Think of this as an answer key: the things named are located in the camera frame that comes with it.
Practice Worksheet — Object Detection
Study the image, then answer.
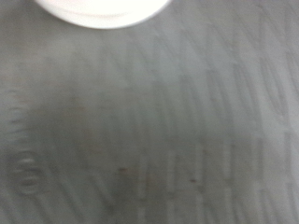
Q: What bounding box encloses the white mug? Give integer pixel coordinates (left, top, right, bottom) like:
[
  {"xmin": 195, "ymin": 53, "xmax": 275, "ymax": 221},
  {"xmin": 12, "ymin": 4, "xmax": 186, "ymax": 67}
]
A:
[{"xmin": 32, "ymin": 0, "xmax": 172, "ymax": 30}]

